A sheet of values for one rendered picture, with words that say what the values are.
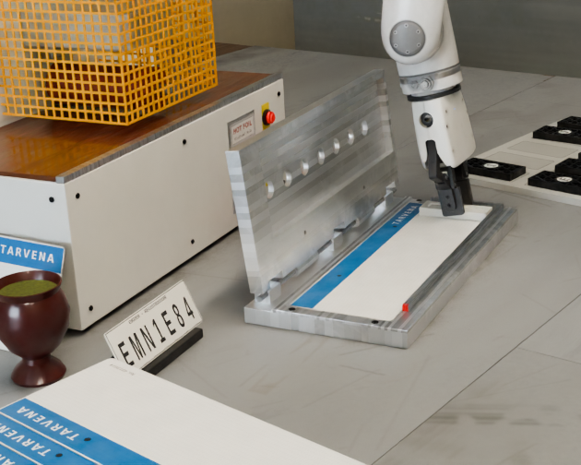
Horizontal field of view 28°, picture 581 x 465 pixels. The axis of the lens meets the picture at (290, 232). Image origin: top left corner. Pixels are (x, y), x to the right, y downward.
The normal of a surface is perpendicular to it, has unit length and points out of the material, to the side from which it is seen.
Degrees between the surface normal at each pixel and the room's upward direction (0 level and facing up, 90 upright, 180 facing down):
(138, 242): 90
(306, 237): 83
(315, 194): 83
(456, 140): 77
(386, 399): 0
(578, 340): 0
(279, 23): 90
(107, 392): 0
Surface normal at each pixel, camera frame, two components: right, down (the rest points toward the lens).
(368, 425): -0.05, -0.94
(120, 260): 0.90, 0.11
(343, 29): -0.61, 0.30
